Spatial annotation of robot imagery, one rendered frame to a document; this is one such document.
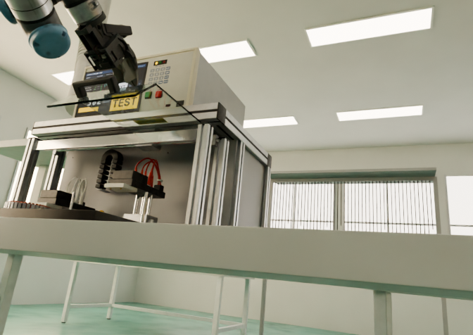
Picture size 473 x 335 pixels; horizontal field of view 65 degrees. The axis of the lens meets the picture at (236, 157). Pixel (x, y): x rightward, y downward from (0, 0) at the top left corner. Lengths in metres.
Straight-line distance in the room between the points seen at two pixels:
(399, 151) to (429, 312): 2.74
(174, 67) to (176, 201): 0.39
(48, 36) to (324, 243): 0.65
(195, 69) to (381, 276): 0.84
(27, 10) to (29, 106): 6.02
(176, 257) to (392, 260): 0.24
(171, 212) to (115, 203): 0.22
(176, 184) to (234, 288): 6.62
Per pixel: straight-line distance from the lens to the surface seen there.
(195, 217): 0.87
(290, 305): 7.32
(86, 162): 1.38
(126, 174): 0.97
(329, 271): 0.41
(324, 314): 7.19
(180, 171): 1.13
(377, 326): 1.81
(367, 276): 0.40
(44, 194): 1.15
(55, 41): 0.85
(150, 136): 1.03
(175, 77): 1.12
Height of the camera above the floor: 0.69
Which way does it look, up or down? 18 degrees up
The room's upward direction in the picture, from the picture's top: 6 degrees clockwise
